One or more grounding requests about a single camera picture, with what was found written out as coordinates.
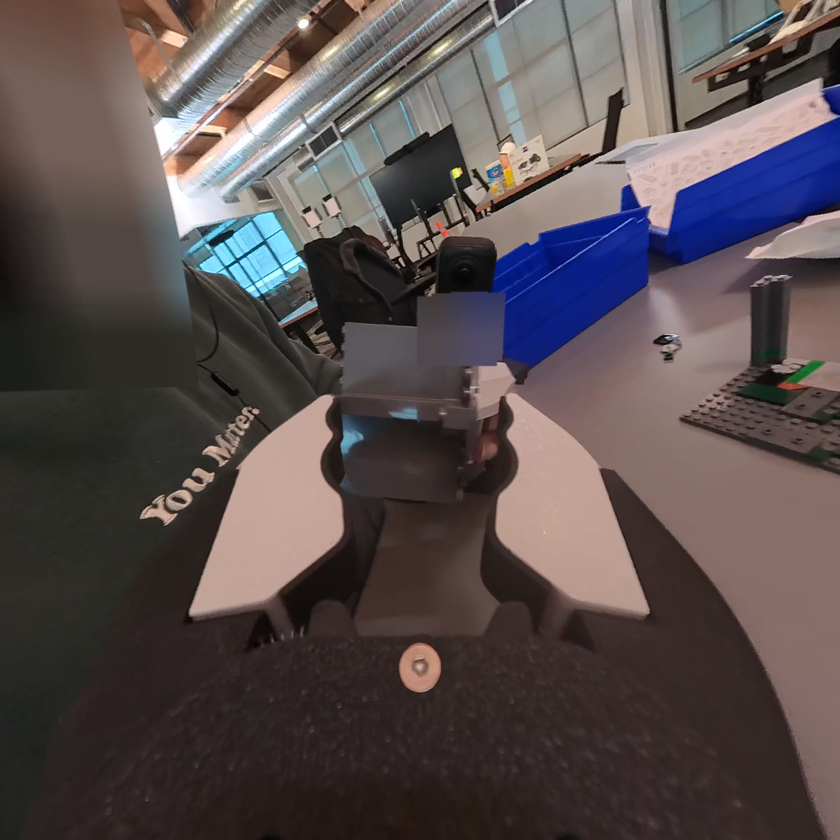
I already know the chair with dark jacket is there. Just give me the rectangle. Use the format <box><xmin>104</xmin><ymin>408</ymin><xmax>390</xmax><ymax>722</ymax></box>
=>
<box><xmin>303</xmin><ymin>226</ymin><xmax>409</xmax><ymax>329</ymax></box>

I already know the grey studded baseplate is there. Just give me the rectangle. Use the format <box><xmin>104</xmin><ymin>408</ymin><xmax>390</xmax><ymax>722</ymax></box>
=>
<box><xmin>679</xmin><ymin>360</ymin><xmax>840</xmax><ymax>475</ymax></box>

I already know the grey desk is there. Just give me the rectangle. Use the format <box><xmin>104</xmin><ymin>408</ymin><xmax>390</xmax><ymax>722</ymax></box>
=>
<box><xmin>489</xmin><ymin>125</ymin><xmax>840</xmax><ymax>834</ymax></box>

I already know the grey square plate piece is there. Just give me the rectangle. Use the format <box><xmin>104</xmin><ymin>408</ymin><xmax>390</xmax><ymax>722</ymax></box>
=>
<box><xmin>338</xmin><ymin>377</ymin><xmax>483</xmax><ymax>504</ymax></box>

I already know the wooden background desk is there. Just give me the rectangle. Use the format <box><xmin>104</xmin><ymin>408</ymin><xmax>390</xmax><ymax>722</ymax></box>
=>
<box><xmin>692</xmin><ymin>0</ymin><xmax>840</xmax><ymax>109</ymax></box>

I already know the white plastic bag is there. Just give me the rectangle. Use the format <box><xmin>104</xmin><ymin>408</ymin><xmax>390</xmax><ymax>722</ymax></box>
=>
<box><xmin>745</xmin><ymin>210</ymin><xmax>840</xmax><ymax>261</ymax></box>

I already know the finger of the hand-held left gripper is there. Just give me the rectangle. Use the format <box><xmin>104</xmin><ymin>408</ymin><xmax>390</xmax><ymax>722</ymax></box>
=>
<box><xmin>474</xmin><ymin>360</ymin><xmax>527</xmax><ymax>422</ymax></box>

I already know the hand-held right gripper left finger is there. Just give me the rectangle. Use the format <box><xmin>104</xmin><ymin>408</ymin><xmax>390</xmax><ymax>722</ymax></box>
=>
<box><xmin>189</xmin><ymin>394</ymin><xmax>387</xmax><ymax>626</ymax></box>

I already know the grey brick pillar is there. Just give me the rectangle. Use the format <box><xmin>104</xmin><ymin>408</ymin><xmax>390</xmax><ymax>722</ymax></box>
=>
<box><xmin>750</xmin><ymin>273</ymin><xmax>793</xmax><ymax>368</ymax></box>

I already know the black monitor screen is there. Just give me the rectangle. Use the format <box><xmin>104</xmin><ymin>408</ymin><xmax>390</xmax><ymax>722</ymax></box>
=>
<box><xmin>369</xmin><ymin>125</ymin><xmax>470</xmax><ymax>227</ymax></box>

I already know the white product box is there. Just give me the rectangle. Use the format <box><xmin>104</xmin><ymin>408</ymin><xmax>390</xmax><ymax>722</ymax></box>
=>
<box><xmin>511</xmin><ymin>134</ymin><xmax>547</xmax><ymax>181</ymax></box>

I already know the white instruction sheet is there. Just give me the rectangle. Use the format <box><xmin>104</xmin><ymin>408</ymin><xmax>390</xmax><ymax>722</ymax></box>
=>
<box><xmin>626</xmin><ymin>92</ymin><xmax>829</xmax><ymax>227</ymax></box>

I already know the silver ventilation duct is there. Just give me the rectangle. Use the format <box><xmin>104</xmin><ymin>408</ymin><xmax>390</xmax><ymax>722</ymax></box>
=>
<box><xmin>174</xmin><ymin>0</ymin><xmax>500</xmax><ymax>201</ymax></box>
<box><xmin>146</xmin><ymin>0</ymin><xmax>375</xmax><ymax>122</ymax></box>

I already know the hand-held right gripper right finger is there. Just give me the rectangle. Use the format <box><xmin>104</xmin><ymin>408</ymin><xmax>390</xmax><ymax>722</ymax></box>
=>
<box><xmin>481</xmin><ymin>394</ymin><xmax>652</xmax><ymax>632</ymax></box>

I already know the blue storage bin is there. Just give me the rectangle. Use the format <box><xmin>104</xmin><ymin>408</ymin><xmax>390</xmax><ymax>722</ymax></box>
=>
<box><xmin>492</xmin><ymin>205</ymin><xmax>651</xmax><ymax>368</ymax></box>
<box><xmin>620</xmin><ymin>84</ymin><xmax>840</xmax><ymax>265</ymax></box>

